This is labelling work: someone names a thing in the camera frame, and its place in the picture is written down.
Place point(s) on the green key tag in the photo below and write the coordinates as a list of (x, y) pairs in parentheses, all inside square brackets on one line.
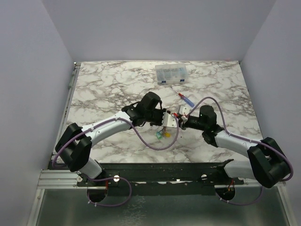
[(159, 135)]

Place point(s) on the red blue screwdriver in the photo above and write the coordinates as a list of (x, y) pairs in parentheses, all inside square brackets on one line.
[(184, 98)]

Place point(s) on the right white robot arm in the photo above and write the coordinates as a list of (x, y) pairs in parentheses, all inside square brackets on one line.
[(265, 160)]

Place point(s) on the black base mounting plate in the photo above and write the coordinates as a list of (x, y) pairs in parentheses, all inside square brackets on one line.
[(152, 179)]

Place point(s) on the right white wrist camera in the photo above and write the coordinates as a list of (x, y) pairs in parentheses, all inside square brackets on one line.
[(183, 112)]

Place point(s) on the left side metal rail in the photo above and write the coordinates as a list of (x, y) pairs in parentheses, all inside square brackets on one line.
[(71, 89)]

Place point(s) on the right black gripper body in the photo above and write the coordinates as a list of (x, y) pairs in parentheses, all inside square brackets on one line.
[(186, 121)]

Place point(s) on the clear plastic screw box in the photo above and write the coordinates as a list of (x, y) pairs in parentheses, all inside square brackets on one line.
[(171, 73)]

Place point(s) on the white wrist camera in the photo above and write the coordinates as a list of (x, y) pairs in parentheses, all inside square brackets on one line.
[(169, 120), (183, 112)]

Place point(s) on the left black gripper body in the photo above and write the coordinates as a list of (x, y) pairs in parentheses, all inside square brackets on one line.
[(155, 117)]

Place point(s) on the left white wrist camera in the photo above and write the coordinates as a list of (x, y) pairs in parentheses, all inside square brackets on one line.
[(169, 120)]

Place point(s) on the aluminium frame rail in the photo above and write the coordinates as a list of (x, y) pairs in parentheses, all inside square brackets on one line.
[(63, 179)]

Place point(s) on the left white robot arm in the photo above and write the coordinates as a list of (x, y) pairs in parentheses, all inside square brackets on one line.
[(75, 144)]

